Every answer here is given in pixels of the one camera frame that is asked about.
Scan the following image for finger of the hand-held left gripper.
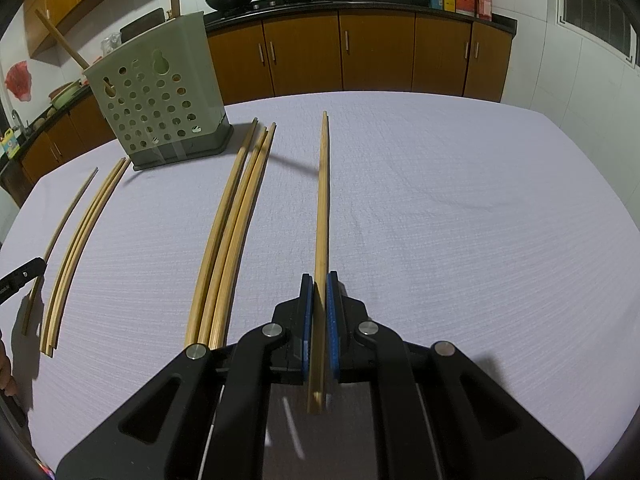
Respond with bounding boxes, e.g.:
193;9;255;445
0;257;47;307

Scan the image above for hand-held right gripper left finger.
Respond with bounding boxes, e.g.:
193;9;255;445
55;274;315;480

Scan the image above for person's left hand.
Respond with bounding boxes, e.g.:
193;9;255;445
0;339;19;397

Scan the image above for green basin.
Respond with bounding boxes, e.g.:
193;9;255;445
48;80;85;111

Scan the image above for three bamboo chopsticks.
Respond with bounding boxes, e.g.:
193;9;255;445
184;118;258;348

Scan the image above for green perforated utensil holder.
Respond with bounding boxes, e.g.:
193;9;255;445
82;10;235;172

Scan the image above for yellow dish soap bottle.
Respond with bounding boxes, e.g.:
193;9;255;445
0;127;21;159

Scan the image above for barred window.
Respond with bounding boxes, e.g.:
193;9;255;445
554;0;640;69

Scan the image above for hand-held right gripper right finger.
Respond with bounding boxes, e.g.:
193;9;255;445
326;271;584;480

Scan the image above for dark cutting board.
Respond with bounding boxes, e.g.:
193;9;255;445
119;7;167;45

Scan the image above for wooden lower kitchen cabinets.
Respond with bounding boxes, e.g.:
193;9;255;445
0;7;516;206

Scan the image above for small red hanging bag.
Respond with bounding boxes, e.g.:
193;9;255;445
4;60;34;102

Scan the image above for black kitchen countertop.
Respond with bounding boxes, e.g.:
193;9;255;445
0;0;519;181

